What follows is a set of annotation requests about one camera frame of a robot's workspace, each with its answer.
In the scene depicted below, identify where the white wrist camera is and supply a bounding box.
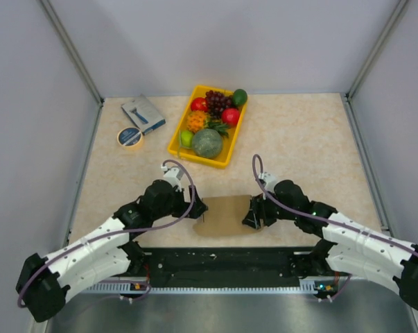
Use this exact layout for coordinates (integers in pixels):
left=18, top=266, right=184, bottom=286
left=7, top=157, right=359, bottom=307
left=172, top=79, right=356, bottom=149
left=160, top=165, right=184, bottom=192
left=258, top=171, right=278, bottom=192

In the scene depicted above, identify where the brown cardboard box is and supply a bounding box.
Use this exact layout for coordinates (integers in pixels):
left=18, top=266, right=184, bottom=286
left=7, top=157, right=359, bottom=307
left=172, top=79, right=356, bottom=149
left=193, top=195, right=258, bottom=238

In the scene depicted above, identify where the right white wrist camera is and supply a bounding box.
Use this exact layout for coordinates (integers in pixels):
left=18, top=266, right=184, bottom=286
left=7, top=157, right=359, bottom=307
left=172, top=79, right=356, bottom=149
left=258, top=171, right=278, bottom=192

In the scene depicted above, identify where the aluminium front rail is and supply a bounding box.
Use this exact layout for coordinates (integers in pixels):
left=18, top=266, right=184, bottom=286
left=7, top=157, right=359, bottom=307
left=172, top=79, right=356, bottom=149
left=42, top=250, right=418, bottom=295

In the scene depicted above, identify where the left aluminium frame post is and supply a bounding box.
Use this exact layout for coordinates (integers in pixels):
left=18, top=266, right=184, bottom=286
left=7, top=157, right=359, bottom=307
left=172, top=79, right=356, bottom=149
left=37, top=0, right=103, bottom=106

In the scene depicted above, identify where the beige masking tape roll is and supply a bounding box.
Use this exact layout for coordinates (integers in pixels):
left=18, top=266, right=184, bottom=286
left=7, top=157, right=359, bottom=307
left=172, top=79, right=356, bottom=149
left=116, top=127, right=143, bottom=151

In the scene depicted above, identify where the yellow plastic tray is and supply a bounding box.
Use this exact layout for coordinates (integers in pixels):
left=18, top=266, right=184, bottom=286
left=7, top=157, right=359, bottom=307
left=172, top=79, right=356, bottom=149
left=168, top=85, right=247, bottom=169

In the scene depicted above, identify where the small green lime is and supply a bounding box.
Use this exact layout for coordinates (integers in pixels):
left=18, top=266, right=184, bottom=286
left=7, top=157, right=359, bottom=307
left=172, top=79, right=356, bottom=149
left=180, top=130, right=194, bottom=148

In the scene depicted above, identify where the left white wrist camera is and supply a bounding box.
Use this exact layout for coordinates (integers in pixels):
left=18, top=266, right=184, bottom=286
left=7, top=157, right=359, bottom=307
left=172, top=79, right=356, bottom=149
left=160, top=165, right=184, bottom=192

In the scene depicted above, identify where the dark purple grape bunch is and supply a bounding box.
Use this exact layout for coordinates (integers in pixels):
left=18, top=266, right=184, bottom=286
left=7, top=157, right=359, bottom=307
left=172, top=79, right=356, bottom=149
left=205, top=90, right=233, bottom=119

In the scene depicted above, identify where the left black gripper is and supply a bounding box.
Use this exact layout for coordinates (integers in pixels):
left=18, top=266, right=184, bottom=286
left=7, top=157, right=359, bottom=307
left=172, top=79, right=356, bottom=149
left=153, top=185, right=207, bottom=221

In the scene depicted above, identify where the blue razor package box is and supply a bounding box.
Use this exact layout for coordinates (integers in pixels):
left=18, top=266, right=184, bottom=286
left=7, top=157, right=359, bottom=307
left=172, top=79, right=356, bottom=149
left=121, top=94, right=166, bottom=135

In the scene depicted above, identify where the red apple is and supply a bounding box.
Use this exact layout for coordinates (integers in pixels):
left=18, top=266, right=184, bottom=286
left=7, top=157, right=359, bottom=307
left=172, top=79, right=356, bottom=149
left=191, top=97, right=208, bottom=112

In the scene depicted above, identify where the green round melon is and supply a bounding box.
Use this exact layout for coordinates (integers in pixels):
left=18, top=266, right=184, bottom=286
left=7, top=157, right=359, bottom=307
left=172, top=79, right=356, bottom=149
left=191, top=128, right=223, bottom=159

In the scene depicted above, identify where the aluminium frame post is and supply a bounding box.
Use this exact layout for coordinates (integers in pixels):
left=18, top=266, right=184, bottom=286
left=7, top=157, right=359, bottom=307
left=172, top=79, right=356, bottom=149
left=37, top=0, right=103, bottom=106
left=345, top=0, right=410, bottom=103

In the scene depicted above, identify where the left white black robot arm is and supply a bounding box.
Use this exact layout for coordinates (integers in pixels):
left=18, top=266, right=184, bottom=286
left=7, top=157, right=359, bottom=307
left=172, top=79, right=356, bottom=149
left=16, top=180, right=208, bottom=323

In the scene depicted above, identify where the orange pineapple with leaves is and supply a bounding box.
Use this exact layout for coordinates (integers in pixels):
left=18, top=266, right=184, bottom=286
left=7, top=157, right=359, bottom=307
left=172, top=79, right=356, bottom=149
left=186, top=110, right=229, bottom=137

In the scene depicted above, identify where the right aluminium frame post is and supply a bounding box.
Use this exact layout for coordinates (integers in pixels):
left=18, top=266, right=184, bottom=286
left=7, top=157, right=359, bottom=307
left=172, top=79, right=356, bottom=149
left=345, top=0, right=410, bottom=103

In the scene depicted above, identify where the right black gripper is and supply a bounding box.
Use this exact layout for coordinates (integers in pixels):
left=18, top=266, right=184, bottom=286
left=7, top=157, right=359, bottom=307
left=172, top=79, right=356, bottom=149
left=243, top=188, right=297, bottom=229

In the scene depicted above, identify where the red pomegranate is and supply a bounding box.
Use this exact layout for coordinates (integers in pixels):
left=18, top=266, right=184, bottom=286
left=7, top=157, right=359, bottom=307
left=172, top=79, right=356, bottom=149
left=221, top=108, right=241, bottom=128

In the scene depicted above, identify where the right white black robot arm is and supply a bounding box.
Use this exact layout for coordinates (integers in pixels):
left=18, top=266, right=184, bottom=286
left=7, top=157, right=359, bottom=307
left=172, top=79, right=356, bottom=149
left=243, top=173, right=418, bottom=311

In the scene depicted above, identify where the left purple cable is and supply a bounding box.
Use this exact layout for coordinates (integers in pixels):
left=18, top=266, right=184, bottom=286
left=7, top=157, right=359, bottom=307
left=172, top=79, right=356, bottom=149
left=17, top=159, right=196, bottom=309

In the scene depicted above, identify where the green avocado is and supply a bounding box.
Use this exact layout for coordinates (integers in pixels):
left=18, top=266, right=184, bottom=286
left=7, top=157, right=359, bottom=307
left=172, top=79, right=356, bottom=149
left=232, top=89, right=247, bottom=107

